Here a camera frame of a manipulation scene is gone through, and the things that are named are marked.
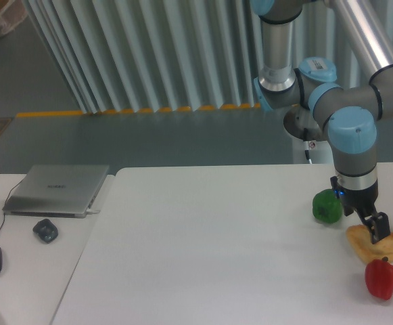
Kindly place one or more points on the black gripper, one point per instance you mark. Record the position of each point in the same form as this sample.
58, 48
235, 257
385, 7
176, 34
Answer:
363, 203

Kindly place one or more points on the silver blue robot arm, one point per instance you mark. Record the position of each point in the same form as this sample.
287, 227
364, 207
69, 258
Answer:
346, 117

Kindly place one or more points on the green bell pepper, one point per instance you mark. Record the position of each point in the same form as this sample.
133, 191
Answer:
326, 207

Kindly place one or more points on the red bell pepper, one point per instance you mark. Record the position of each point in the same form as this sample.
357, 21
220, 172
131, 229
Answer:
379, 278

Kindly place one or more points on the toast bread slice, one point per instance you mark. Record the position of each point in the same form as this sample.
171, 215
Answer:
359, 239

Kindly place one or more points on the white folding partition screen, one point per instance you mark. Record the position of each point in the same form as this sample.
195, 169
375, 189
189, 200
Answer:
136, 55

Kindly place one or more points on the silver closed laptop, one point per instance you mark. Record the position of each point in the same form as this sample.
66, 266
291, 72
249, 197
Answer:
57, 191

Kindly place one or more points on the dark earbuds case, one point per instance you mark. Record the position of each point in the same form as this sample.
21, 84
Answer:
46, 231

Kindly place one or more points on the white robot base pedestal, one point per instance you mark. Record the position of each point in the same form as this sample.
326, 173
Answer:
308, 142

